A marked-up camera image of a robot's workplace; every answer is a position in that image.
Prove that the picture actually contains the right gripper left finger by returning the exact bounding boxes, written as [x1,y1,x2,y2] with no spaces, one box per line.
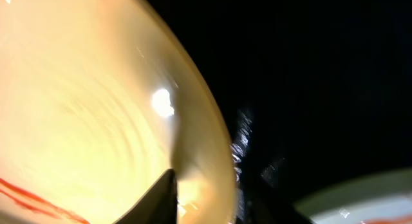
[115,169,178,224]

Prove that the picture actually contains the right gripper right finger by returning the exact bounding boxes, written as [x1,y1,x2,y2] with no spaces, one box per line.
[241,173,312,224]

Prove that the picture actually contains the pale green plate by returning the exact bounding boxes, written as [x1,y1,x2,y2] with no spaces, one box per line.
[295,168,411,224]

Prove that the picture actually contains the yellow plate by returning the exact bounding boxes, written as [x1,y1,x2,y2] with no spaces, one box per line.
[1,0,236,223]

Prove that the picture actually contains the round black serving tray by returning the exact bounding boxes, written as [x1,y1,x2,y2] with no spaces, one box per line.
[147,0,411,214]

